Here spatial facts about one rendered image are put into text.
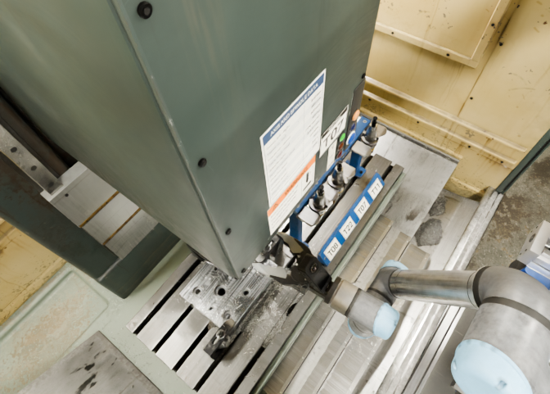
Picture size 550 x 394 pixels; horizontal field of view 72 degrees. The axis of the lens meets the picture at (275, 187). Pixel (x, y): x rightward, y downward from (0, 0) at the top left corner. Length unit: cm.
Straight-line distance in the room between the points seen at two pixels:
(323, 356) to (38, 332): 127
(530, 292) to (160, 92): 64
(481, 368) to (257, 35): 57
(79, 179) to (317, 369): 107
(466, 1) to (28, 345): 218
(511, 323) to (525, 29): 97
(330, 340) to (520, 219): 177
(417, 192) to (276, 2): 153
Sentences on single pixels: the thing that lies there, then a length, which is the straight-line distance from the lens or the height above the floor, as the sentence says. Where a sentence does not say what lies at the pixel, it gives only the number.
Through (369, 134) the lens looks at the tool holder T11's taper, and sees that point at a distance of 137.
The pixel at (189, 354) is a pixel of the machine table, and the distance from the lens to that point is 150.
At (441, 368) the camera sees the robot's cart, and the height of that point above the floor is 21.
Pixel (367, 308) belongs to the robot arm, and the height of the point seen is 142.
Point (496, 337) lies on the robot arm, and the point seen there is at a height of 167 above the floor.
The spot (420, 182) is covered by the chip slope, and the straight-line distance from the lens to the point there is 188.
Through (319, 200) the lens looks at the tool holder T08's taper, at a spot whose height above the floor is 127.
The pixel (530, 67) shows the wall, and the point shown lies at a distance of 153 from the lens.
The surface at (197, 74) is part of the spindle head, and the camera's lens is 36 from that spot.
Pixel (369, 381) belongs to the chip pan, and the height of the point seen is 66.
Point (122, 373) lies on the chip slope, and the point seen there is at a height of 65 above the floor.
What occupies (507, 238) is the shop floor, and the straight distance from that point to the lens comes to 285.
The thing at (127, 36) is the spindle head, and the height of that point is 214.
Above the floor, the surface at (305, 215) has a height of 122.
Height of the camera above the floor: 231
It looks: 59 degrees down
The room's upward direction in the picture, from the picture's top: 6 degrees counter-clockwise
